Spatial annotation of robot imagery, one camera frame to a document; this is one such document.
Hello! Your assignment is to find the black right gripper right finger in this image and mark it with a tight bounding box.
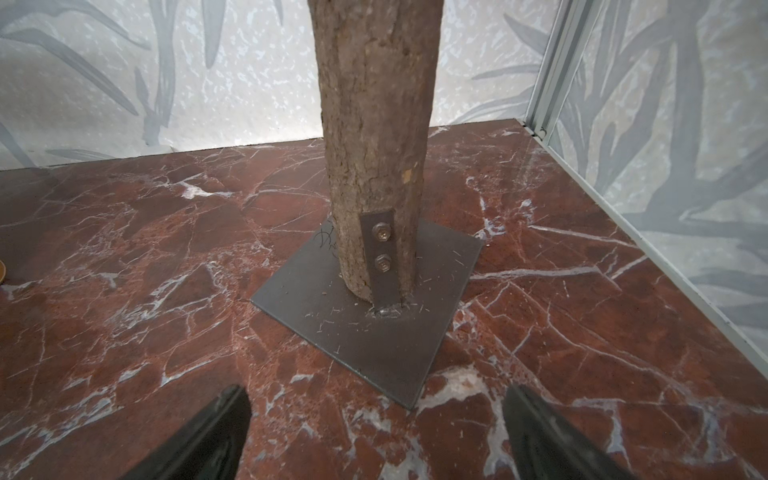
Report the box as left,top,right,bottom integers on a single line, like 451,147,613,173
502,385,634,480

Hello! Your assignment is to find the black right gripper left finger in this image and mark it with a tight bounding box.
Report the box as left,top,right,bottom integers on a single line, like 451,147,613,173
123,385,252,479

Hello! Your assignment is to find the brown tree trunk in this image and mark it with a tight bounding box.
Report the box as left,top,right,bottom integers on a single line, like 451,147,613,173
308,1,444,302

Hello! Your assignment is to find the dark metal tree base plate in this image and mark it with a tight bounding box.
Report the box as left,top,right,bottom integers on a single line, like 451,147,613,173
251,220,483,409

